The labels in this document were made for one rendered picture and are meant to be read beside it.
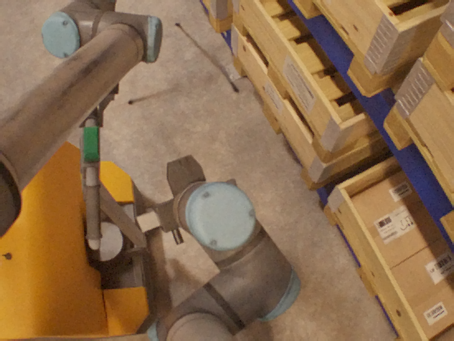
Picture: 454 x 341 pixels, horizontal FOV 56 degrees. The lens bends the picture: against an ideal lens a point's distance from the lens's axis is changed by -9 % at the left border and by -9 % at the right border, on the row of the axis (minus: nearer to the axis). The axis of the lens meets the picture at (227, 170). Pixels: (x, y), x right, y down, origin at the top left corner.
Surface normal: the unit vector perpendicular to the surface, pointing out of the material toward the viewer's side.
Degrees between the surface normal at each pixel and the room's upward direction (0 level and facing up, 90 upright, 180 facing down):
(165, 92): 0
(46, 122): 62
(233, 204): 19
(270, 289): 26
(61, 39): 57
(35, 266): 45
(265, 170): 0
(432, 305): 0
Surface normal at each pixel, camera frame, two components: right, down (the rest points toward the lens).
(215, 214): 0.21, -0.09
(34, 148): 0.96, -0.10
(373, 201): 0.00, -0.35
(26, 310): 0.23, -0.37
